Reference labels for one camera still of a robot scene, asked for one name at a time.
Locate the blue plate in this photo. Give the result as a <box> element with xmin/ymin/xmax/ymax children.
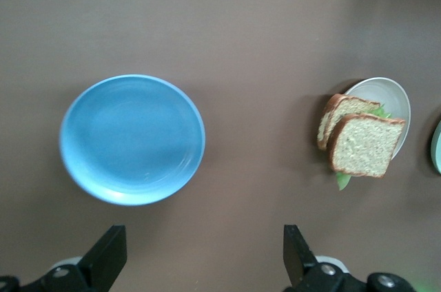
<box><xmin>59</xmin><ymin>74</ymin><xmax>207</xmax><ymax>207</ymax></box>

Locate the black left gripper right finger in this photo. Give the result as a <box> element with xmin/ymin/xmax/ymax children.
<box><xmin>282</xmin><ymin>224</ymin><xmax>418</xmax><ymax>292</ymax></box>

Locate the mint green plate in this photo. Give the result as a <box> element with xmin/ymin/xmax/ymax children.
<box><xmin>430</xmin><ymin>121</ymin><xmax>441</xmax><ymax>174</ymax></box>

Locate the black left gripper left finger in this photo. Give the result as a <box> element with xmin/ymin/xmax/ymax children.
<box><xmin>0</xmin><ymin>225</ymin><xmax>128</xmax><ymax>292</ymax></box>

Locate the brown table cloth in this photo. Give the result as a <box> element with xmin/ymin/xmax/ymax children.
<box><xmin>0</xmin><ymin>0</ymin><xmax>441</xmax><ymax>292</ymax></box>

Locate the brown bread slice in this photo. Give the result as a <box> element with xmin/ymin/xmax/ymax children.
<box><xmin>327</xmin><ymin>114</ymin><xmax>407</xmax><ymax>179</ymax></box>
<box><xmin>316</xmin><ymin>93</ymin><xmax>382</xmax><ymax>151</ymax></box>

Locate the green lettuce leaf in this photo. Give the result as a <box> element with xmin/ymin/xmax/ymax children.
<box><xmin>336</xmin><ymin>105</ymin><xmax>393</xmax><ymax>191</ymax></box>

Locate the beige plate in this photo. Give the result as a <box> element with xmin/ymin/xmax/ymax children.
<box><xmin>342</xmin><ymin>76</ymin><xmax>412</xmax><ymax>163</ymax></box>

